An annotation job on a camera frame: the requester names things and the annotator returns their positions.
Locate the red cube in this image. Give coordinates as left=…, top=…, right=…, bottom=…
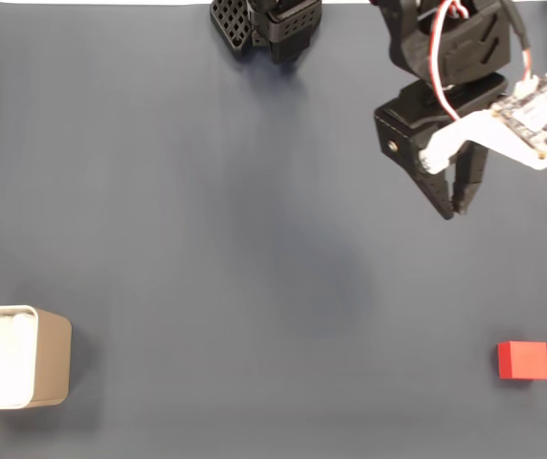
left=496, top=340, right=547, bottom=382

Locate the beige box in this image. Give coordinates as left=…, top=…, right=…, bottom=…
left=0, top=304, right=73, bottom=411

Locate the blue grey table mat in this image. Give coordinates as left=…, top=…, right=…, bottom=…
left=0, top=3, right=547, bottom=459

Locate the red white black servo cable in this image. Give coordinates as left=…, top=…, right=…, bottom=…
left=427, top=0, right=470, bottom=121

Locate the camera board on white mount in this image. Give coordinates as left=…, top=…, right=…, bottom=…
left=418, top=71, right=547, bottom=172

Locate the black camera cable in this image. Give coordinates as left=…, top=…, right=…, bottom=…
left=500, top=0, right=538, bottom=90

